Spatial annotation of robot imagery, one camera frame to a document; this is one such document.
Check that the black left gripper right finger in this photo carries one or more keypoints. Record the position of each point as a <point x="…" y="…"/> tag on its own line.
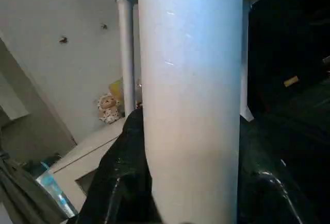
<point x="278" y="183"/>

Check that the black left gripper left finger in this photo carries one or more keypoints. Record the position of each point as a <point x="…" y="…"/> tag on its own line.
<point x="116" y="183"/>

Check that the white glass door cabinet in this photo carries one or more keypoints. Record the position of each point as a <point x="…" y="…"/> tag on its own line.
<point x="82" y="157"/>

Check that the black work mat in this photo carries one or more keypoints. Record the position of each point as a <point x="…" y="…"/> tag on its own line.
<point x="309" y="131"/>

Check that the cyan plastic item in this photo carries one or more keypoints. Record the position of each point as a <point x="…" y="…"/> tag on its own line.
<point x="54" y="193"/>

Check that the small white figurine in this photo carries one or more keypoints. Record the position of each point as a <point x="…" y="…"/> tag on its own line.
<point x="108" y="108"/>

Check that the yellow green toy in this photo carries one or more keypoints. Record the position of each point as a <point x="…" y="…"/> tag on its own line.
<point x="117" y="87"/>

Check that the tan label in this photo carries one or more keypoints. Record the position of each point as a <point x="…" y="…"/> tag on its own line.
<point x="291" y="81"/>

